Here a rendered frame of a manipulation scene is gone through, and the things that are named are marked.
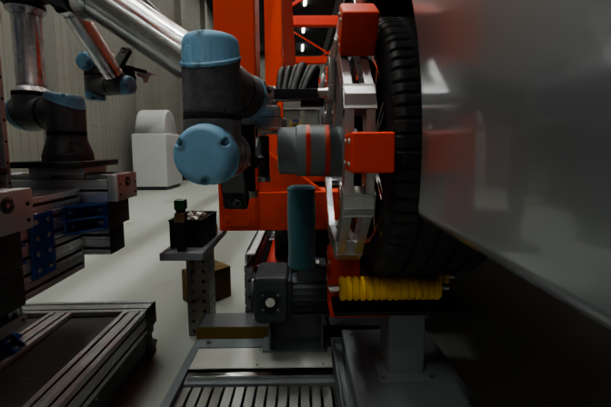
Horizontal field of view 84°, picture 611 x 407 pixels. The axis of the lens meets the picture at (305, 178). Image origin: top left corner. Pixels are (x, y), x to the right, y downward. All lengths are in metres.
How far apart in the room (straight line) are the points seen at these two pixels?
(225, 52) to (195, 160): 0.14
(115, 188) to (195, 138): 0.88
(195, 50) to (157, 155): 7.00
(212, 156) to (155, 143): 7.03
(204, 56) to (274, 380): 1.12
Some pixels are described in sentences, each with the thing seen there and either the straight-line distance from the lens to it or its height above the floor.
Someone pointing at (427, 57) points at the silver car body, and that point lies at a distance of 0.55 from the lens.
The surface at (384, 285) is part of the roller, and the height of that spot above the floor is 0.53.
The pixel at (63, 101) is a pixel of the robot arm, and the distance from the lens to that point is 1.38.
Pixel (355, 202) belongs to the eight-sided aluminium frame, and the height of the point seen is 0.75.
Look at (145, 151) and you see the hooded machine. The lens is 7.54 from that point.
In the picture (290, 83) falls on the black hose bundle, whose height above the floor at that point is 0.99.
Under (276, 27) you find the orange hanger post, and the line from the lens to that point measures 3.48.
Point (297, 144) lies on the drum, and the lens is 0.86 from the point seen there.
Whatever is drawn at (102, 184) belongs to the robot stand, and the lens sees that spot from 1.30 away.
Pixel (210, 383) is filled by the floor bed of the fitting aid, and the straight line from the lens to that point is 1.38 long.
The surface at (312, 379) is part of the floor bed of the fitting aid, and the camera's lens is 1.35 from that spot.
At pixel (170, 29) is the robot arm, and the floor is 1.05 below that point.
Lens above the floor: 0.86
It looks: 5 degrees down
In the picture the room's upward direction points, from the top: straight up
